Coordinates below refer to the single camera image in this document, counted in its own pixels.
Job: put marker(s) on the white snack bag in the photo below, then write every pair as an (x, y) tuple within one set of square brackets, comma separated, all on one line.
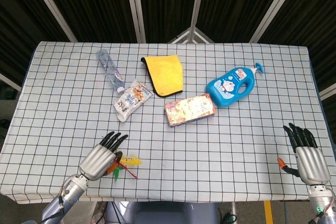
[(131, 99)]

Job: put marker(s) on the blue pump detergent bottle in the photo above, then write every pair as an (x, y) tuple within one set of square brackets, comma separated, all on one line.
[(231, 87)]

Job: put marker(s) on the white checked tablecloth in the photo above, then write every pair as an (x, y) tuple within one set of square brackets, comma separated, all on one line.
[(183, 142)]

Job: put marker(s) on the clear plastic water bottle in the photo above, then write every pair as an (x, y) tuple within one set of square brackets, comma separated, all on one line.
[(110, 70)]

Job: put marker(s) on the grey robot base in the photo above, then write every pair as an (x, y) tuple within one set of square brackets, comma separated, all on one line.
[(157, 212)]

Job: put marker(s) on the colourful feather toy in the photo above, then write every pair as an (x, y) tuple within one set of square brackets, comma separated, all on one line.
[(128, 161)]

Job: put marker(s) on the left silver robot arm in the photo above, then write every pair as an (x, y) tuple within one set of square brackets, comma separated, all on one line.
[(65, 197)]

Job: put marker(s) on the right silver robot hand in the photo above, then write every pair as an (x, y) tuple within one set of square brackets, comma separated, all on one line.
[(308, 155)]

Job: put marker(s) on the yellow microfibre cloth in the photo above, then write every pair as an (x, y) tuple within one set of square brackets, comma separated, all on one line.
[(165, 74)]

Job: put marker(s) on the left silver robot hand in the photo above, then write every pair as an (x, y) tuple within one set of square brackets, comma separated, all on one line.
[(101, 158)]

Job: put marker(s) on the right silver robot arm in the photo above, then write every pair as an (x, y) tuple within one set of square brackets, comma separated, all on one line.
[(321, 203)]

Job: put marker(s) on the orange and blue biscuit box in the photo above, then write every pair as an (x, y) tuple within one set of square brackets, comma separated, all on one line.
[(190, 110)]

